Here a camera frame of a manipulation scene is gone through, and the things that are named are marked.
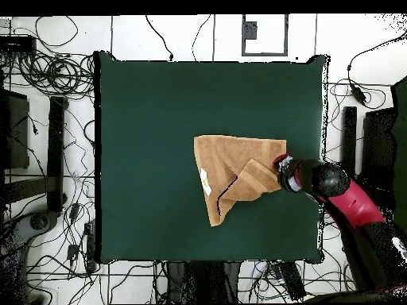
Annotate tan terry towel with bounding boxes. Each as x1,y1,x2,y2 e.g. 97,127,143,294
193,134,288,228

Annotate flat black device box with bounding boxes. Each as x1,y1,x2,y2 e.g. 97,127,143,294
0,35,37,53

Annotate long black bar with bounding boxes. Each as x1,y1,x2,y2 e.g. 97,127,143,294
46,95,68,213
342,106,358,179

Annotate large black box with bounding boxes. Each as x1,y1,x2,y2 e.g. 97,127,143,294
0,90,30,170
362,107,397,191

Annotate black power adapter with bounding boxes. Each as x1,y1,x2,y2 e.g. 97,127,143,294
349,83,367,105

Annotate black power strip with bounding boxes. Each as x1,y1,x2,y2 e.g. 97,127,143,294
274,261,307,301

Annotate dark green draped cloth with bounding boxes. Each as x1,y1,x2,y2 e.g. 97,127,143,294
390,75,407,230

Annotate dark grey square plate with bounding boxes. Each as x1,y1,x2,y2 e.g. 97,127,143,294
244,21,258,41

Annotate dark green table cloth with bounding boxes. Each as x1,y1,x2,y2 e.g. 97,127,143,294
93,50,330,264

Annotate dark stand base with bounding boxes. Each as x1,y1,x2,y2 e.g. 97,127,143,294
0,209,59,255

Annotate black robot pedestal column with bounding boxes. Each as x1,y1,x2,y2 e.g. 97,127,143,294
166,261,241,304

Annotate thin black cable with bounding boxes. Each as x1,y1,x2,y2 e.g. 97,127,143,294
191,14,211,62

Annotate thick black cable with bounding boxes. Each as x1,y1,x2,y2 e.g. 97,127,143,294
145,14,174,61

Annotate black cable coil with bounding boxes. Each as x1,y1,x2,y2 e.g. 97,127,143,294
18,52,96,96

